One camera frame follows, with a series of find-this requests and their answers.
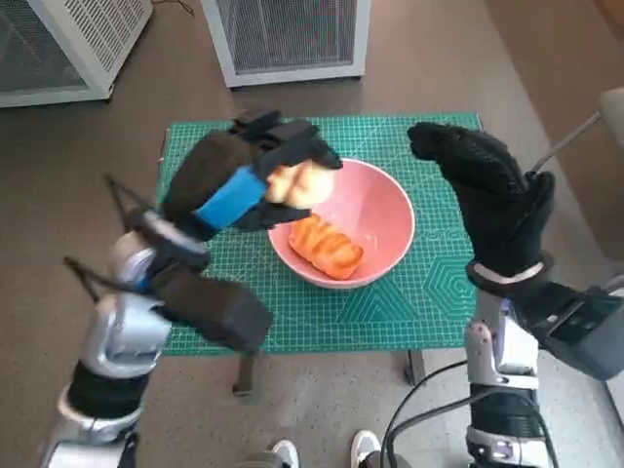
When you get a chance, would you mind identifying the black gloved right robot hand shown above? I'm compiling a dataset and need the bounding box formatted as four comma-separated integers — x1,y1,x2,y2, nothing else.
407,121,557,279

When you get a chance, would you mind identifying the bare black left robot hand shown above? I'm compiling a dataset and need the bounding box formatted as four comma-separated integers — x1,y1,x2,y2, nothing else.
160,109,345,241

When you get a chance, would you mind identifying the round toy bread bun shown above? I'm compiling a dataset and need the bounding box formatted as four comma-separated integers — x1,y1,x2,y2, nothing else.
264,160,337,209

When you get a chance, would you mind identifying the pink bowl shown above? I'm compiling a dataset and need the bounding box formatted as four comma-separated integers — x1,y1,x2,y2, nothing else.
266,158,416,290

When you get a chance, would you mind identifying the long braided toy bread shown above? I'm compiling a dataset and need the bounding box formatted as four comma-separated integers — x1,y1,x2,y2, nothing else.
288,216,366,280

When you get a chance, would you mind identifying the white mesh front cabinet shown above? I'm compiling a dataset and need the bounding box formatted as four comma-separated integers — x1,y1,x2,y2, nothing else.
200,0,371,89

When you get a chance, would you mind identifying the beige chair with metal leg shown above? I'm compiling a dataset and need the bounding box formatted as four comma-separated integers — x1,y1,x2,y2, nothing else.
533,87,624,176

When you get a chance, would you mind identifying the green cutting mat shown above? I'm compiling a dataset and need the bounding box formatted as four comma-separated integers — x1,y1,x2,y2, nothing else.
155,111,484,355

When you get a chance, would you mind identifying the dark metal table leg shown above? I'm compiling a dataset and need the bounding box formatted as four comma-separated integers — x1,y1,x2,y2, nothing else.
404,348,428,386
232,350,259,397

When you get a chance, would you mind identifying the white cabinet with slotted panel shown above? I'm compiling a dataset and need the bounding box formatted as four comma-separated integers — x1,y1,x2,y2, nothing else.
0,0,153,108

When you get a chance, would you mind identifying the white flat board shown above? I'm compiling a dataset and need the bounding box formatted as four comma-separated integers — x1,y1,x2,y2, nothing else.
606,379,624,425

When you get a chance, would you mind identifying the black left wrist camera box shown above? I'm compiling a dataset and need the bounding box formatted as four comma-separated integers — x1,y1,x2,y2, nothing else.
145,270,274,357

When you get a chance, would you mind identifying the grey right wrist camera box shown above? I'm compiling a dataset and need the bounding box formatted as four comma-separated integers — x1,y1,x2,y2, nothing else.
526,282,624,381

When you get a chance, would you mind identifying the thin black floor cable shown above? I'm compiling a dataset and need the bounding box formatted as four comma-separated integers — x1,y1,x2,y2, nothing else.
153,0,196,16

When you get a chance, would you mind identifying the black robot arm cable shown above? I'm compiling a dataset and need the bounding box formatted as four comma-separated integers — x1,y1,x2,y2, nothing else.
379,360,472,468

